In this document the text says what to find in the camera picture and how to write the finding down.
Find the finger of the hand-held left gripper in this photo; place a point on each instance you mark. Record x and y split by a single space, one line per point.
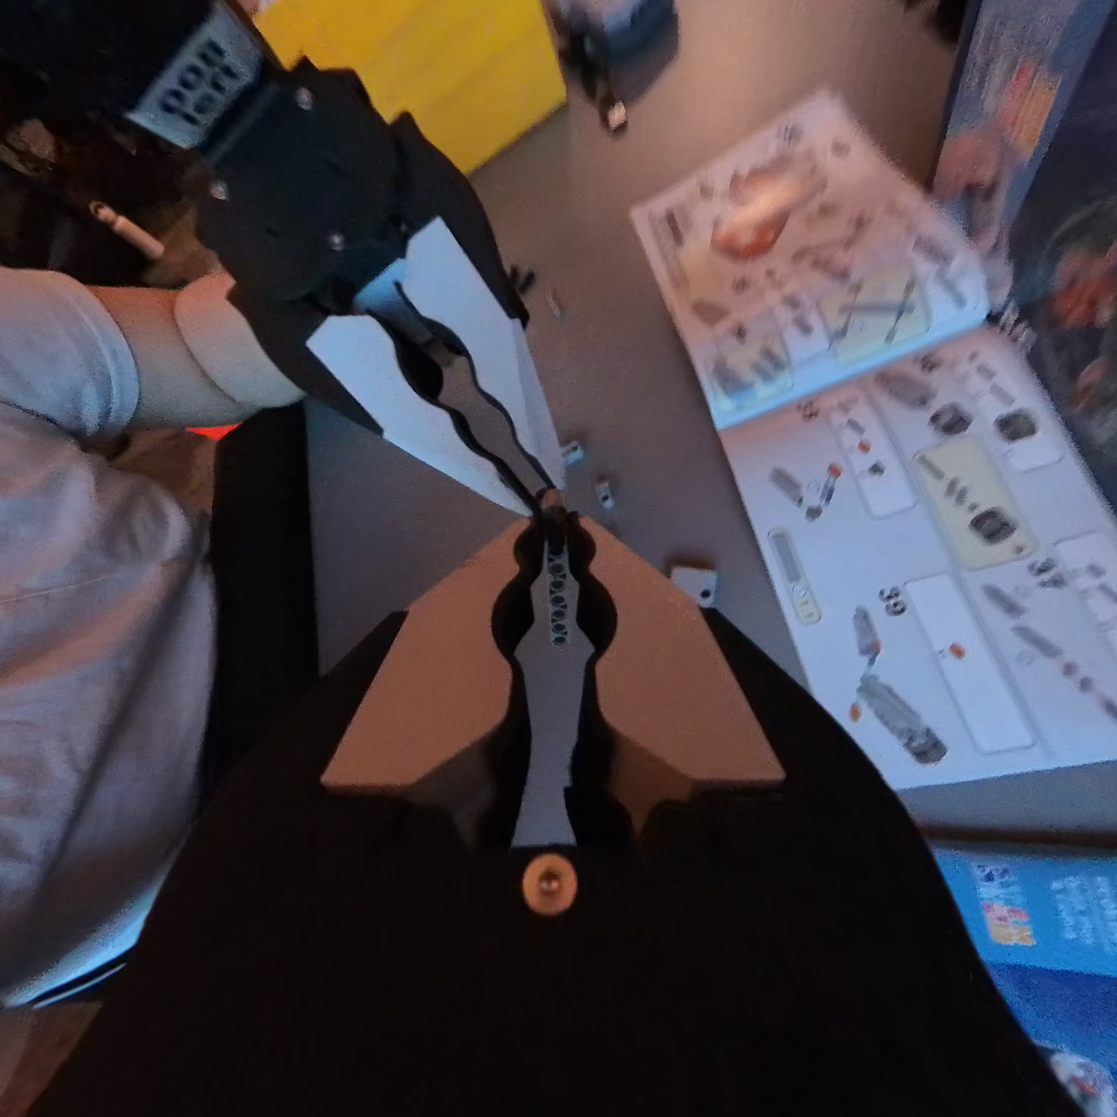
488 324
384 385

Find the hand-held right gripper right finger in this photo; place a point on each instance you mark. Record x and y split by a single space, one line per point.
672 699

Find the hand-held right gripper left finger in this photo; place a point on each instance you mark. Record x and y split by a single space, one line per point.
436 699

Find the grey toy beam with holes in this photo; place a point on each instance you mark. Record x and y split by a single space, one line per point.
556 603

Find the grey desk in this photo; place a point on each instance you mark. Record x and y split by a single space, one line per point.
610 366

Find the black toy pin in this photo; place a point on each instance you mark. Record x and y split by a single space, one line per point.
524 280

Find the light grey toy block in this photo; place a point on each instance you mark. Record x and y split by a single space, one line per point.
698 583

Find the yellow storage bin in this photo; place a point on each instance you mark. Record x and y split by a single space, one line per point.
419 70

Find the orange traffic cone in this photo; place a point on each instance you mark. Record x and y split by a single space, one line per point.
209 432

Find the white instruction booklet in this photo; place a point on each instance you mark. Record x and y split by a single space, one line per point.
872 542

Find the grey toy control hub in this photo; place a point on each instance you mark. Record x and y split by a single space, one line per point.
610 35

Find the blue leaflet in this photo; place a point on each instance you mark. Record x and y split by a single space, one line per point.
1047 917

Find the blue robot kit box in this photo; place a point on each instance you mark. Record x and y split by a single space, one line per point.
1047 263

